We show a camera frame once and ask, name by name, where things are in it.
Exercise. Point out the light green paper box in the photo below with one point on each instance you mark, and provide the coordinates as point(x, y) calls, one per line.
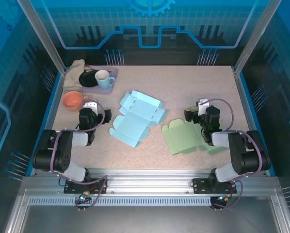
point(181, 138)

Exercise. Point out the light blue paper box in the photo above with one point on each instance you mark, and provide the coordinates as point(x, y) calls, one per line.
point(135, 121)

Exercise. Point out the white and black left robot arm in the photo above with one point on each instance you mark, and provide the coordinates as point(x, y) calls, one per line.
point(82, 139)

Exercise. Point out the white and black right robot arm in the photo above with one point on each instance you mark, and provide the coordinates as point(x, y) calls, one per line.
point(220, 138)

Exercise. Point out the purple plastic tray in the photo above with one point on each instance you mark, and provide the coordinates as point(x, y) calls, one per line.
point(106, 91)

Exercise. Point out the orange ceramic cup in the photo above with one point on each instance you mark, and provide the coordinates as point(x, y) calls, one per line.
point(72, 100)

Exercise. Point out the light blue mug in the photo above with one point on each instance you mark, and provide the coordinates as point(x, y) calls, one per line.
point(103, 81)

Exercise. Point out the black plate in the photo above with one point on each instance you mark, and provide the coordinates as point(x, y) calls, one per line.
point(86, 80)

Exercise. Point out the beige cloth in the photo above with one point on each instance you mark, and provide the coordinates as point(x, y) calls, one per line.
point(73, 75)

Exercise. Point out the brown wooden utensil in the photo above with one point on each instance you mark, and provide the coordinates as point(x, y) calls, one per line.
point(88, 69)

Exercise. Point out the small LED connector module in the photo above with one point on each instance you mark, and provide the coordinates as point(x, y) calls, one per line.
point(223, 198)
point(83, 197)

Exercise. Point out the grey metal panel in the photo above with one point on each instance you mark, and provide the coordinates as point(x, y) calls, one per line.
point(147, 221)

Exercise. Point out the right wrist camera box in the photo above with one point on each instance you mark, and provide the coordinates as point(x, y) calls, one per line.
point(203, 106)

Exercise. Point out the aluminium side rail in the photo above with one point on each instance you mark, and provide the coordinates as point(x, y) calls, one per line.
point(51, 109)
point(245, 97)

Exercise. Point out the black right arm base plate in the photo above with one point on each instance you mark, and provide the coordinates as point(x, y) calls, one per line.
point(199, 187)

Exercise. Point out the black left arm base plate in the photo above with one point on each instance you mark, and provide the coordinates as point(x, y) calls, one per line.
point(69, 188)

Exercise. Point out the aluminium front frame rail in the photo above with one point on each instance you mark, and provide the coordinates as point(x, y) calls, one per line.
point(147, 182)

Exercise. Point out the aluminium frame post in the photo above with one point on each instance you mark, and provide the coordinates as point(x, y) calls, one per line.
point(43, 36)
point(255, 36)

